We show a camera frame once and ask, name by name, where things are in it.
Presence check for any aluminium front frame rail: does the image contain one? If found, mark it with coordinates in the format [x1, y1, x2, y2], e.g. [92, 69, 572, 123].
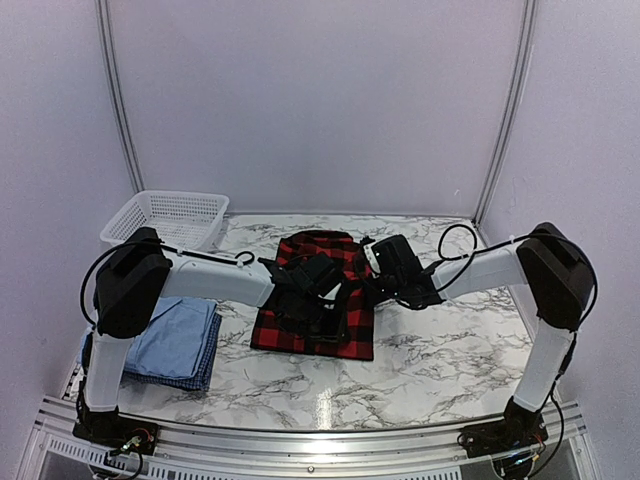
[17, 397, 604, 479]

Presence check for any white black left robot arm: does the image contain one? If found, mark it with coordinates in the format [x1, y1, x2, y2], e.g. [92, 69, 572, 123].
[73, 227, 349, 447]

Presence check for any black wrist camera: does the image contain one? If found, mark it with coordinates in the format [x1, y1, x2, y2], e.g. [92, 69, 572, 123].
[363, 235, 423, 281]
[291, 253, 334, 296]

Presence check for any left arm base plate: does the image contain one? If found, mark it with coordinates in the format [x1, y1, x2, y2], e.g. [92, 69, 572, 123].
[72, 417, 159, 455]

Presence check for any blue checked shirt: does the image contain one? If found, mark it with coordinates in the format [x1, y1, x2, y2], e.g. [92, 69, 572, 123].
[123, 314, 222, 392]

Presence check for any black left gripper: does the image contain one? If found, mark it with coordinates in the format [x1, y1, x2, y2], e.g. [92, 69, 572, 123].
[293, 293, 351, 344]

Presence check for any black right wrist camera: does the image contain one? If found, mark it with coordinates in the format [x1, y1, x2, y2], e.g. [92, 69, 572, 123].
[363, 235, 423, 281]

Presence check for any right aluminium corner post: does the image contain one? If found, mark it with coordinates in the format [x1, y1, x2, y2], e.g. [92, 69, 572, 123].
[472, 0, 539, 228]

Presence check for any red black plaid shirt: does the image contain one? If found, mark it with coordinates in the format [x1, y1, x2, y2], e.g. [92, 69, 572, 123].
[250, 230, 374, 361]

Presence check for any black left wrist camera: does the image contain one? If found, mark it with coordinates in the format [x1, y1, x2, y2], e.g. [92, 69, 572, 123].
[291, 253, 334, 296]

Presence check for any light blue shirt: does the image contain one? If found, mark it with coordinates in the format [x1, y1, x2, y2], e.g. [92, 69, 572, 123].
[79, 297, 219, 380]

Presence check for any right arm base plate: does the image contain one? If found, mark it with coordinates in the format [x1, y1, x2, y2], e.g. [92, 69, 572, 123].
[457, 420, 548, 458]

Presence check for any white plastic laundry basket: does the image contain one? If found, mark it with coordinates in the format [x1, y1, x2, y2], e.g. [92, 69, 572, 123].
[99, 190, 230, 251]

